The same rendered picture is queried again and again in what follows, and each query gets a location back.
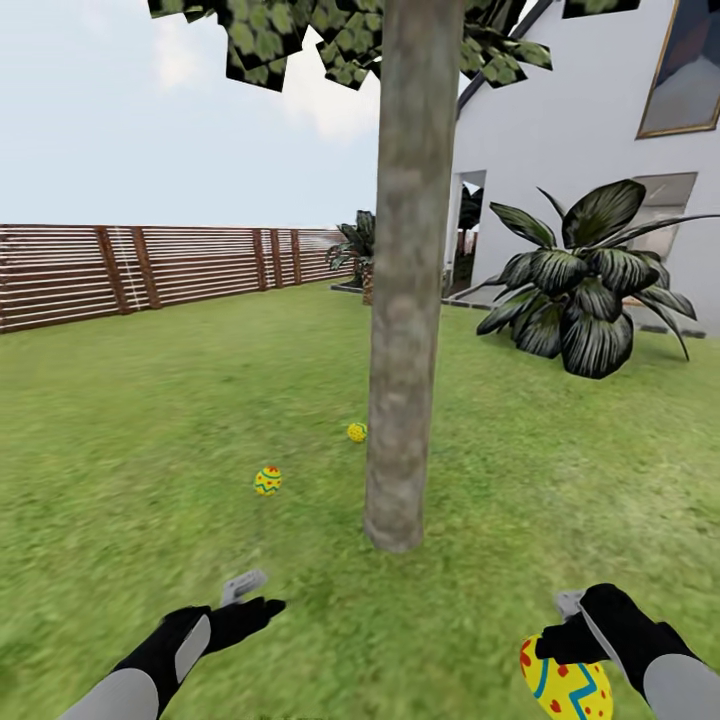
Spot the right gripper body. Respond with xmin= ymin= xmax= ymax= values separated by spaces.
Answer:
xmin=542 ymin=619 xmax=609 ymax=665

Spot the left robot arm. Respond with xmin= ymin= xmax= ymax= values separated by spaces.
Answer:
xmin=56 ymin=569 xmax=287 ymax=720

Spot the easter egg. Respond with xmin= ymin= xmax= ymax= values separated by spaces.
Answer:
xmin=520 ymin=633 xmax=613 ymax=720
xmin=348 ymin=423 xmax=367 ymax=442
xmin=255 ymin=467 xmax=281 ymax=495

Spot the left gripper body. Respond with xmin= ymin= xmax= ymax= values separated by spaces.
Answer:
xmin=217 ymin=597 xmax=269 ymax=649

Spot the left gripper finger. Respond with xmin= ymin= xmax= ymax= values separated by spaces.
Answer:
xmin=266 ymin=599 xmax=287 ymax=621

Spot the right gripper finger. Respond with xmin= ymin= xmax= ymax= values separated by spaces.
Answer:
xmin=535 ymin=636 xmax=552 ymax=659

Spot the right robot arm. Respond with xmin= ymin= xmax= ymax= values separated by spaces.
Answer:
xmin=535 ymin=583 xmax=720 ymax=720

